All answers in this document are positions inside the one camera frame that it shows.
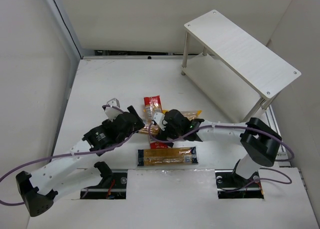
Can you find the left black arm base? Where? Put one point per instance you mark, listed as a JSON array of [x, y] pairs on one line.
[[113, 185]]

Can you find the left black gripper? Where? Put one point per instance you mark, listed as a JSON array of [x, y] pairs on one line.
[[136, 118]]

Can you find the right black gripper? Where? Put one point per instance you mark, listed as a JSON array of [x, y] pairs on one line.
[[164, 135]]

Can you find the dark blue spaghetti bag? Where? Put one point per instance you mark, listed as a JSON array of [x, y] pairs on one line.
[[152, 129]]

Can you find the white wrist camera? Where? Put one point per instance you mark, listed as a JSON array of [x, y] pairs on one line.
[[159, 119], [112, 109]]

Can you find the yellow spaghetti bag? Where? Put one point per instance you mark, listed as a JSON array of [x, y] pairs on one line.
[[191, 113]]

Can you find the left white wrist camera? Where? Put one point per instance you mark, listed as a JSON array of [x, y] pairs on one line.
[[112, 109]]

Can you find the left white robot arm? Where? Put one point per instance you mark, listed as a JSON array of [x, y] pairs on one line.
[[83, 168]]

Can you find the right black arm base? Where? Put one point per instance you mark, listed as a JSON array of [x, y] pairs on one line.
[[231, 186]]

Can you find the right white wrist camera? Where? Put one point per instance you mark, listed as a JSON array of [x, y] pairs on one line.
[[159, 119]]

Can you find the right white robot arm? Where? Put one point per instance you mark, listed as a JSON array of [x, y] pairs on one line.
[[260, 142]]

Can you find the white two-tier shelf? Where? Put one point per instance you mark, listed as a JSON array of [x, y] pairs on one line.
[[237, 72]]

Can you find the red spaghetti bag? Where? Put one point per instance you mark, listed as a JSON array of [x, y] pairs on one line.
[[153, 105]]

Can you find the blue spaghetti bag front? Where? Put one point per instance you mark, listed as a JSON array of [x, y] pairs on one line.
[[167, 156]]

